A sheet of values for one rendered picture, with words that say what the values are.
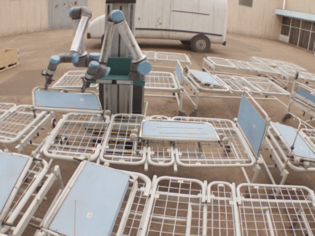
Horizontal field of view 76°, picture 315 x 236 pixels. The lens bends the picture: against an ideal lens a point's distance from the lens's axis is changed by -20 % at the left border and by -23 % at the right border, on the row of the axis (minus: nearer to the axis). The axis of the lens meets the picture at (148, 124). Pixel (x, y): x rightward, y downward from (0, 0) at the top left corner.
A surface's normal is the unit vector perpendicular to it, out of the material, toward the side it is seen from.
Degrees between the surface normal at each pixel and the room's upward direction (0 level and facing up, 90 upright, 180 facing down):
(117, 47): 90
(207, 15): 89
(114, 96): 90
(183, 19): 89
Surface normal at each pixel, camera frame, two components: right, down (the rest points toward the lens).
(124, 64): -0.07, 0.46
